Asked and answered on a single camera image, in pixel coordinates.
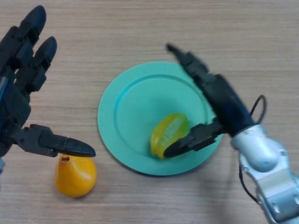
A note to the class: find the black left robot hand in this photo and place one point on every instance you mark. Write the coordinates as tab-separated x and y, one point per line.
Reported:
16	107

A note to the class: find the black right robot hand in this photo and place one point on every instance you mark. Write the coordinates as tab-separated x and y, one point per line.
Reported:
224	102

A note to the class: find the yellow green starfruit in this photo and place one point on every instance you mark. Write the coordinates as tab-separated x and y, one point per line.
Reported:
163	133

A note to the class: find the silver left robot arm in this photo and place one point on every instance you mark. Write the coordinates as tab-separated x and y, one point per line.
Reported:
1	172

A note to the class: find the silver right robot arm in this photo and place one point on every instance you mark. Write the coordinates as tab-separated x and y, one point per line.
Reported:
268	168

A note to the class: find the teal round plate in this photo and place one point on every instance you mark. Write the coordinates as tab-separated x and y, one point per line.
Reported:
135	112

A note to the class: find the orange yellow pear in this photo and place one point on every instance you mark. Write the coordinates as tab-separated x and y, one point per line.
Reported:
74	179

